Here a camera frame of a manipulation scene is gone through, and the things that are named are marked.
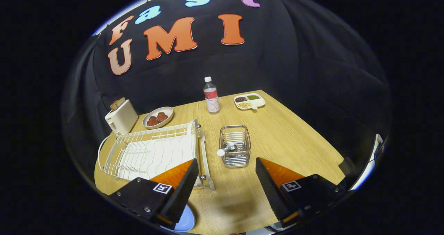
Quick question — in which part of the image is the clear water bottle red label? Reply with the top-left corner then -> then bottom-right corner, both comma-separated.
203,76 -> 220,114

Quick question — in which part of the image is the white divided dish with beans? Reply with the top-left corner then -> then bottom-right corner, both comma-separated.
234,93 -> 266,110

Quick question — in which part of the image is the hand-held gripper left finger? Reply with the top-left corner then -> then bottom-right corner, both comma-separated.
108,159 -> 199,230

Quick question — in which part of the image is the metal spoon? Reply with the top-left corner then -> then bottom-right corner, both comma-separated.
216,144 -> 238,157

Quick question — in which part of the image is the black backdrop cloth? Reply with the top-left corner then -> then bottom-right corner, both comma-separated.
62,0 -> 392,180

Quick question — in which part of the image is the white toaster cable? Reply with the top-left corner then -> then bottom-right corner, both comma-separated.
98,134 -> 117,171

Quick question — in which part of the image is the blue plate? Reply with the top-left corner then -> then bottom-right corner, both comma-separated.
161,204 -> 196,233

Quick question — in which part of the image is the cream toaster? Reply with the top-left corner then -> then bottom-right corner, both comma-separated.
105,100 -> 139,135

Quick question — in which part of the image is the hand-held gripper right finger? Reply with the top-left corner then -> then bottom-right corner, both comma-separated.
255,157 -> 347,228

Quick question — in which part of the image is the white dish rack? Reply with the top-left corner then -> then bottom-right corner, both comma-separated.
102,119 -> 215,191

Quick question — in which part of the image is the beige plate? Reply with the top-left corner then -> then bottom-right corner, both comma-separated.
142,107 -> 174,129

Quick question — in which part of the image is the metal wire basket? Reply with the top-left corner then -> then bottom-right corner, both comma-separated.
219,125 -> 251,168

